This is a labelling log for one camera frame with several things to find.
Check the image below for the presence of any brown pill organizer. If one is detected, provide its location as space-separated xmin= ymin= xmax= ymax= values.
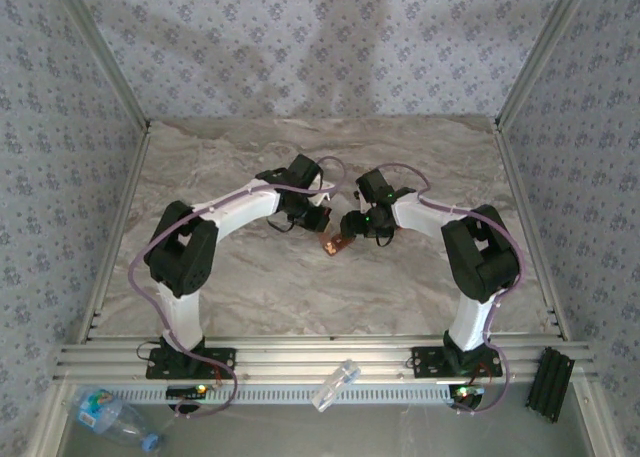
xmin=319 ymin=229 xmax=355 ymax=257

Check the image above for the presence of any clear plastic box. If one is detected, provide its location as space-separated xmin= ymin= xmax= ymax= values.
xmin=310 ymin=359 xmax=361 ymax=412

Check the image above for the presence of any right controller board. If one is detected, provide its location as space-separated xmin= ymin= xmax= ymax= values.
xmin=448 ymin=384 xmax=486 ymax=403

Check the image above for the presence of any controller board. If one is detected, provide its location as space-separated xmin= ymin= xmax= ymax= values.
xmin=166 ymin=384 xmax=209 ymax=401
xmin=448 ymin=384 xmax=486 ymax=403

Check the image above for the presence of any left controller board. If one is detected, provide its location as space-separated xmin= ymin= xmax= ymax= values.
xmin=166 ymin=384 xmax=209 ymax=401

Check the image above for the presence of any black extrusion piece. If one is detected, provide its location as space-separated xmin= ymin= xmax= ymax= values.
xmin=524 ymin=346 xmax=575 ymax=423

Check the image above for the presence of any clear plastic water bottle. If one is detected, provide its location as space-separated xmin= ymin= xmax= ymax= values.
xmin=67 ymin=389 xmax=164 ymax=452

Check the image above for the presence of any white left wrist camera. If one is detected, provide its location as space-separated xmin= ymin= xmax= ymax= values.
xmin=309 ymin=179 xmax=339 ymax=204

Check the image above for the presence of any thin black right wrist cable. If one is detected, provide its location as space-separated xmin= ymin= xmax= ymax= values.
xmin=371 ymin=228 xmax=400 ymax=249

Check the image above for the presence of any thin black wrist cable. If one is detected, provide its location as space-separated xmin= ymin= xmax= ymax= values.
xmin=371 ymin=228 xmax=400 ymax=249
xmin=266 ymin=215 xmax=297 ymax=234

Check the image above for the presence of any thin black left wrist cable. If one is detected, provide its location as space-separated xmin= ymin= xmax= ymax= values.
xmin=266 ymin=215 xmax=297 ymax=234

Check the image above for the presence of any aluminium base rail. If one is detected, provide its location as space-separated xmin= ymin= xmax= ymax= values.
xmin=52 ymin=334 xmax=599 ymax=383

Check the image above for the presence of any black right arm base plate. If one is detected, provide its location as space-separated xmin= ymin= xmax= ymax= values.
xmin=410 ymin=345 xmax=504 ymax=378

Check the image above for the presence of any aluminium right side rail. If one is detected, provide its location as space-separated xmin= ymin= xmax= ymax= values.
xmin=492 ymin=124 xmax=571 ymax=341

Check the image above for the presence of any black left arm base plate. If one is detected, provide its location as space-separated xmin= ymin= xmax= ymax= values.
xmin=145 ymin=346 xmax=237 ymax=381

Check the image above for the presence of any grey slotted cable duct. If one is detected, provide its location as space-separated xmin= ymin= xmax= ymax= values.
xmin=124 ymin=380 xmax=454 ymax=406

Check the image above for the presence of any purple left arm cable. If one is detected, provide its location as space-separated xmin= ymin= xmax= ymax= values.
xmin=128 ymin=156 xmax=347 ymax=421

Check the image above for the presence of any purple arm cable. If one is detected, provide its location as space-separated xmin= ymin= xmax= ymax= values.
xmin=367 ymin=163 xmax=526 ymax=417
xmin=128 ymin=156 xmax=347 ymax=421

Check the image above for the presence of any aluminium left side rail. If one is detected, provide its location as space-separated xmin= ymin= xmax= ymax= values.
xmin=74 ymin=126 xmax=151 ymax=338

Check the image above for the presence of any aluminium right frame post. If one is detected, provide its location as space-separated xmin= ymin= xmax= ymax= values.
xmin=494 ymin=0 xmax=594 ymax=128

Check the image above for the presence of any aluminium frame post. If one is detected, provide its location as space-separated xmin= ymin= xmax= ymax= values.
xmin=49 ymin=0 xmax=151 ymax=131
xmin=494 ymin=0 xmax=594 ymax=128

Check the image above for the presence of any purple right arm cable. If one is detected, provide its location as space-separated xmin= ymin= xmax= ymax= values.
xmin=367 ymin=163 xmax=526 ymax=417

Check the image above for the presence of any aluminium left frame post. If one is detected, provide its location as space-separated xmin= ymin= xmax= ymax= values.
xmin=49 ymin=0 xmax=151 ymax=131

